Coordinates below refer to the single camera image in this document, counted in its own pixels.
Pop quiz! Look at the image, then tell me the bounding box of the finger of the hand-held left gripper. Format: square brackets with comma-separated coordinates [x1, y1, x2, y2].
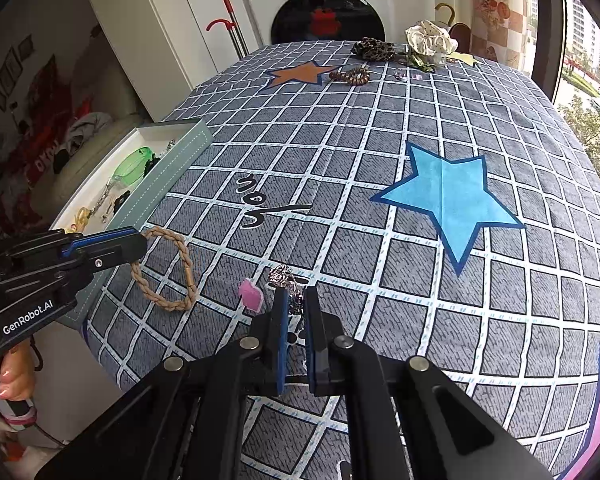
[304, 286, 556, 480]
[35, 286, 291, 480]

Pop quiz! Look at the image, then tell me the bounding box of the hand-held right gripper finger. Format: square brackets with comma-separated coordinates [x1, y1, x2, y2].
[0, 227, 137, 261]
[0, 232, 148, 288]

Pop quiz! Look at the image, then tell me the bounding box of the yellow cord bracelet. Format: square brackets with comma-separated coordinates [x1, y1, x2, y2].
[70, 207, 93, 233]

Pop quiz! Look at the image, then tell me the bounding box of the brown braided bracelet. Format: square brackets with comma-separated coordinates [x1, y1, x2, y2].
[130, 226, 198, 312]

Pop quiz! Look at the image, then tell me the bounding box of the grey-green jewelry box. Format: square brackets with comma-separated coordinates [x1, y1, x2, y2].
[47, 119, 214, 323]

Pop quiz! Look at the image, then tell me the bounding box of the person's left hand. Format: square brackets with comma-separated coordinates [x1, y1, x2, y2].
[0, 345, 37, 406]

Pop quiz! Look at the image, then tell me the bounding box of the small pink tag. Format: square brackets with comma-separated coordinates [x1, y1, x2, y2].
[237, 277, 265, 311]

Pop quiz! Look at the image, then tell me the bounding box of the grey clothing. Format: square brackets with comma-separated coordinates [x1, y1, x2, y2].
[62, 112, 113, 158]

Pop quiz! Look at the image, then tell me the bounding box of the beige sofa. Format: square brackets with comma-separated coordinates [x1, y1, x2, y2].
[45, 75, 156, 211]

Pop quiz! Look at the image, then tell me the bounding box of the red printed cloth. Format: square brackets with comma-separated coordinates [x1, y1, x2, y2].
[22, 55, 88, 186]

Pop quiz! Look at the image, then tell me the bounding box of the tall white cabinet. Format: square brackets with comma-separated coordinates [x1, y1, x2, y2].
[75, 0, 261, 123]

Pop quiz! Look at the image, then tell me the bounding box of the checked grey star tablecloth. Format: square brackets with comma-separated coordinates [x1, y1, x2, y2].
[82, 40, 600, 480]

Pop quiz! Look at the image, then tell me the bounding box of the leopard print scrunchie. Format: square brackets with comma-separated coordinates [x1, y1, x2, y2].
[352, 37, 397, 61]

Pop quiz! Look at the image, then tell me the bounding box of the white dotted scrunchie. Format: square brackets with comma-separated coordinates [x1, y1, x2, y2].
[405, 20, 459, 58]

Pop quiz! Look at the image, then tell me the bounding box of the brown wooden chair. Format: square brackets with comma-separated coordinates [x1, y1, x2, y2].
[450, 22, 473, 51]

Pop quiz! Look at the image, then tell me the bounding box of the green translucent bracelet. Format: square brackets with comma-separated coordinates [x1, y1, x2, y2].
[111, 146, 156, 183]

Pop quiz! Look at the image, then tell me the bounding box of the red handled mop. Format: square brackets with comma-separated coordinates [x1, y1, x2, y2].
[205, 0, 248, 58]

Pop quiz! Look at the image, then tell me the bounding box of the brown wooden bead bracelet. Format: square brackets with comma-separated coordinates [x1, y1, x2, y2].
[328, 65, 372, 86]

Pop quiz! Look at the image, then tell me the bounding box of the green fabric hair tie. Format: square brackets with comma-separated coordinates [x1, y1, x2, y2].
[407, 52, 438, 73]

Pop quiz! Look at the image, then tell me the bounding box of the checkered wall poster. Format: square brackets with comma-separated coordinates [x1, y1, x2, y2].
[470, 0, 538, 68]

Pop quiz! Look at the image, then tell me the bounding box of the dark window frame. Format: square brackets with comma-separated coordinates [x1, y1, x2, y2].
[530, 0, 576, 106]

